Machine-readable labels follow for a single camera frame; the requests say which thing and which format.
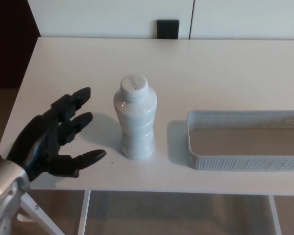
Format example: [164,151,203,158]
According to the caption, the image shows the white desk leg frame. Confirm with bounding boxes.
[268,195,283,235]
[14,190,92,235]

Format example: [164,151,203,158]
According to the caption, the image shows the grey mesh tray container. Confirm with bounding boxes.
[186,110,294,171]

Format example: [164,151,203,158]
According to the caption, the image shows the white plastic bottle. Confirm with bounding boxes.
[113,73,158,161]

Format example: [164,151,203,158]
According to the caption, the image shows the black square wall socket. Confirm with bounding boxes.
[156,19,180,40]

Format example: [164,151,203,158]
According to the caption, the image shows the dark brown wooden panel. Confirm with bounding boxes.
[0,0,41,89]

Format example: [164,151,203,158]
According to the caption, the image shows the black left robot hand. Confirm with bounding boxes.
[6,86,107,182]

